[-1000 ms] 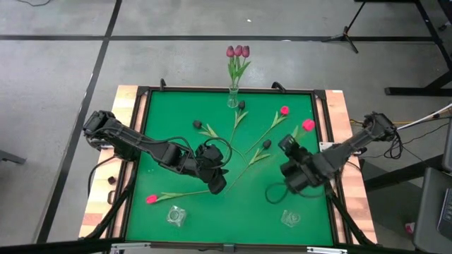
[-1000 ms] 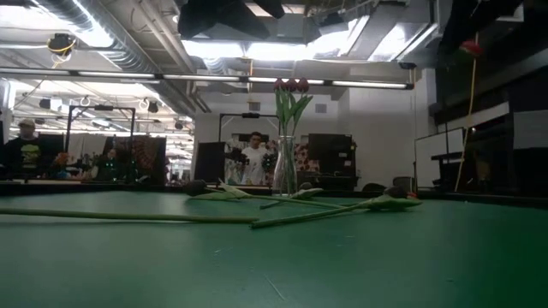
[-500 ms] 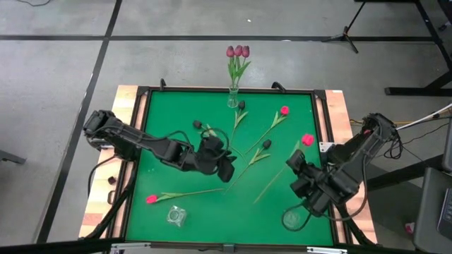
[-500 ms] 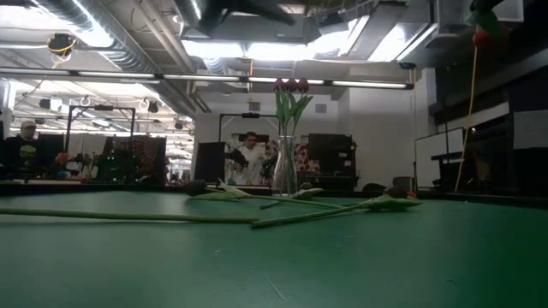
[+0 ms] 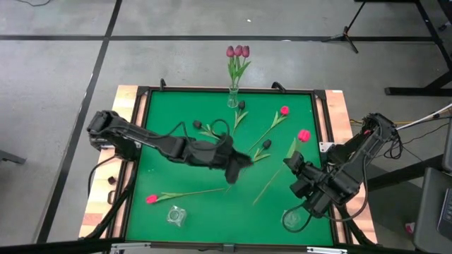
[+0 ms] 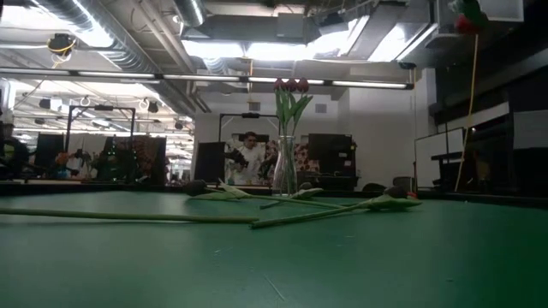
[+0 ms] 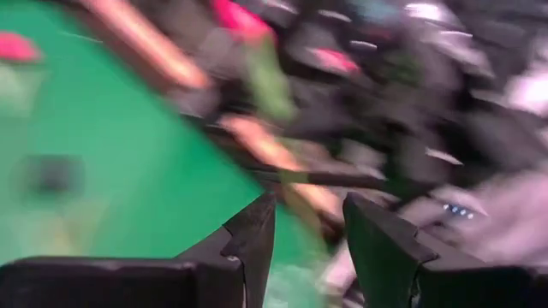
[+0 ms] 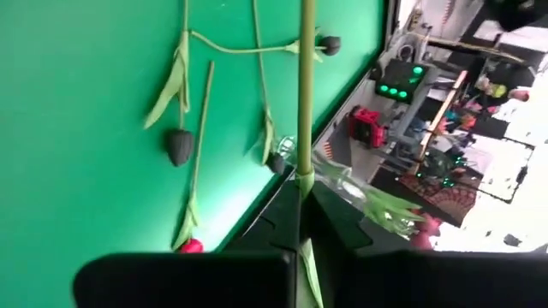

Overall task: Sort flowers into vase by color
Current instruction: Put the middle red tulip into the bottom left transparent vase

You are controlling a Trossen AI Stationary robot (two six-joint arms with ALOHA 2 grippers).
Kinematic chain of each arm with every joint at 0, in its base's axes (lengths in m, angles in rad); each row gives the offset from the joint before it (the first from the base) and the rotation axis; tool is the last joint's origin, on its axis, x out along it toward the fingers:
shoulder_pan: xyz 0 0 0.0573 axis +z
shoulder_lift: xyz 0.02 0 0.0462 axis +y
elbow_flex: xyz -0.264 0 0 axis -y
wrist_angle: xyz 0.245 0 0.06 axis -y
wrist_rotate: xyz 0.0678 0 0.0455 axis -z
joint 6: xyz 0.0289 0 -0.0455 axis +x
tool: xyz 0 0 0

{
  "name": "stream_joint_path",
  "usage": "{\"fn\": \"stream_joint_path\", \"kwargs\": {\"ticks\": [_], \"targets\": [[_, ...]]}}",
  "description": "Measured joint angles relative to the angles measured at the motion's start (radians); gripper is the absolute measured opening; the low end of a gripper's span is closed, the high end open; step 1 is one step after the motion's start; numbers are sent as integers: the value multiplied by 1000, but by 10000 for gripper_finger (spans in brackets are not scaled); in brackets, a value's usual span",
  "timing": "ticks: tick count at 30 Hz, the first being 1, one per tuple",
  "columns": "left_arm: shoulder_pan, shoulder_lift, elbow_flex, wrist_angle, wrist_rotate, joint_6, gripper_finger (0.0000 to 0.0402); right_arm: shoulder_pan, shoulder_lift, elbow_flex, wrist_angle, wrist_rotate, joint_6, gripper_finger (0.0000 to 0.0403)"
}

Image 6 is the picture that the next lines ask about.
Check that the black artificial tulip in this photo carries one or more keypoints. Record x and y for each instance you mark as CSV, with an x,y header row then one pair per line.
x,y
385,203
194,188
308,193

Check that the pink artificial tulip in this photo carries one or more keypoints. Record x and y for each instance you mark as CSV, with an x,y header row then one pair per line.
x,y
412,195
466,23
128,216

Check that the tall clear glass vase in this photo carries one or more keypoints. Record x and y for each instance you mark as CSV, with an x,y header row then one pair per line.
x,y
284,171

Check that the person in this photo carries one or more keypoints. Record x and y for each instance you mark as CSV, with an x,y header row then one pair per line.
x,y
252,160
13,154

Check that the floral patterned fabric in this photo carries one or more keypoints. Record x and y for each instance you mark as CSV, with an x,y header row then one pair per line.
x,y
301,158

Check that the black screen on stand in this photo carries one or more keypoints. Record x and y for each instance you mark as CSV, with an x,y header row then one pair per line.
x,y
329,154

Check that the black flat panel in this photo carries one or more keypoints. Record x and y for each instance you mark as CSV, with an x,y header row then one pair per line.
x,y
210,162

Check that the long LED light bar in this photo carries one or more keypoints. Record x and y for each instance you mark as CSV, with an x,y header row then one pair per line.
x,y
201,77

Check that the green table mat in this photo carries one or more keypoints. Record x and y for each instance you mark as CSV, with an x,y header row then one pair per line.
x,y
274,265

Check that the dark patterned curtain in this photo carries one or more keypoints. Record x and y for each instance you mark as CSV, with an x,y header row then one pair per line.
x,y
145,158

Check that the white board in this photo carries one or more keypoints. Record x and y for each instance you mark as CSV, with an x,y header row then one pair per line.
x,y
432,158

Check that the black gantry frame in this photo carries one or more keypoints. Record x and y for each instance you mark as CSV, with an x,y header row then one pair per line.
x,y
250,115
132,141

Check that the silver ventilation duct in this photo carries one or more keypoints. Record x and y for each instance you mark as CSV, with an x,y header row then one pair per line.
x,y
128,55

